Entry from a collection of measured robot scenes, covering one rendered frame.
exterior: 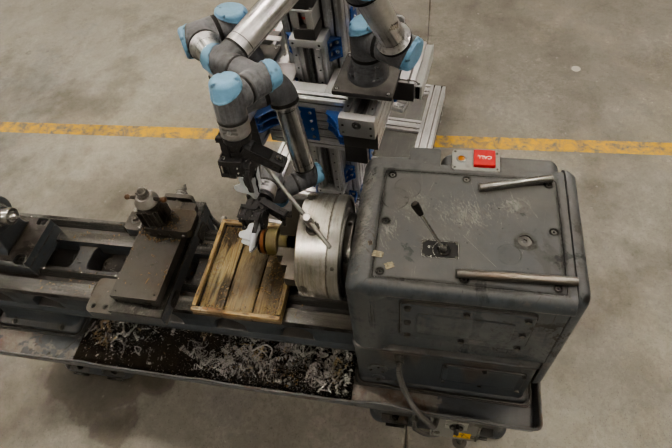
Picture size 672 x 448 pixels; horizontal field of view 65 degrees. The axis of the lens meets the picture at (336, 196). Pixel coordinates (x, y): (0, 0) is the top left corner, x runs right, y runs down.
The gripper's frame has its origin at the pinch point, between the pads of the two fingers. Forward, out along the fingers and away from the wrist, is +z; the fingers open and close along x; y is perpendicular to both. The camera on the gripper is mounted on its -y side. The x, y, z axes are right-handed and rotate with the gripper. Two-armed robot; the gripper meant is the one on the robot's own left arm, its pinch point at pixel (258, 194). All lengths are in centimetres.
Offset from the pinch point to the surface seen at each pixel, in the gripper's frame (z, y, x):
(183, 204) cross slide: 32, 42, -26
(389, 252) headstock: 8.6, -36.3, 8.6
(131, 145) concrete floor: 109, 152, -152
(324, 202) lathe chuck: 8.4, -16.0, -7.8
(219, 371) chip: 78, 25, 12
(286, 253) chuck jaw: 23.0, -4.9, 0.1
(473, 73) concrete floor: 94, -68, -235
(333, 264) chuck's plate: 16.1, -21.1, 8.2
